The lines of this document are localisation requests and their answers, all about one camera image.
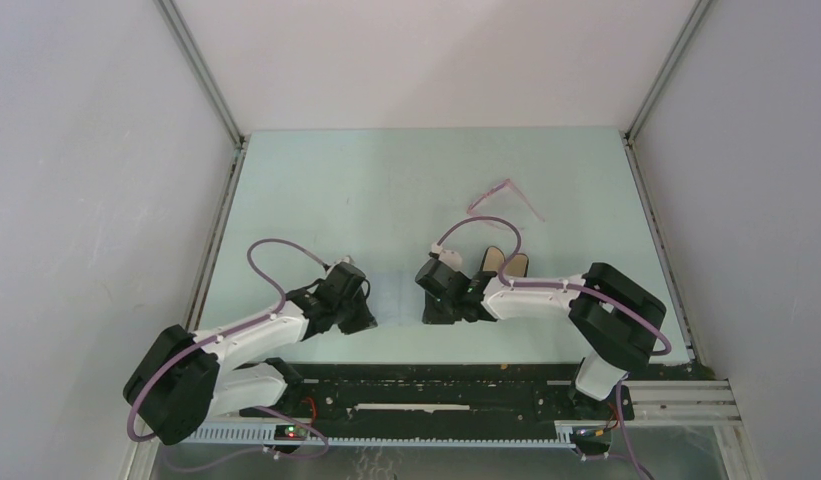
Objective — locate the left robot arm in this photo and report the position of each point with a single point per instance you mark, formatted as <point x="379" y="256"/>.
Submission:
<point x="187" y="377"/>

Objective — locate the light blue cleaning cloth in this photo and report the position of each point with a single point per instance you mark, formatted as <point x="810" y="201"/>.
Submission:
<point x="396" y="300"/>

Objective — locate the black glasses case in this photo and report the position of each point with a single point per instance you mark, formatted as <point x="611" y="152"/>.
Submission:
<point x="494" y="260"/>

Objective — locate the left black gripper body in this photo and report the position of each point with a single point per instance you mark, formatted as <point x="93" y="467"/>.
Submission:
<point x="353" y="315"/>

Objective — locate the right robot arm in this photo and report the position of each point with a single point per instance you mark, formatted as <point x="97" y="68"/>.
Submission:
<point x="619" y="319"/>

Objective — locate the pink transparent sunglasses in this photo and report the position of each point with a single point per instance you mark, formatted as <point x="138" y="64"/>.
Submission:
<point x="506" y="200"/>

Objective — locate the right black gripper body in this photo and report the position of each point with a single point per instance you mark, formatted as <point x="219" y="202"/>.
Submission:
<point x="439" y="311"/>

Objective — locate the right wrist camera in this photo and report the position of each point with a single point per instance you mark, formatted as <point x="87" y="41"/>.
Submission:
<point x="451" y="258"/>

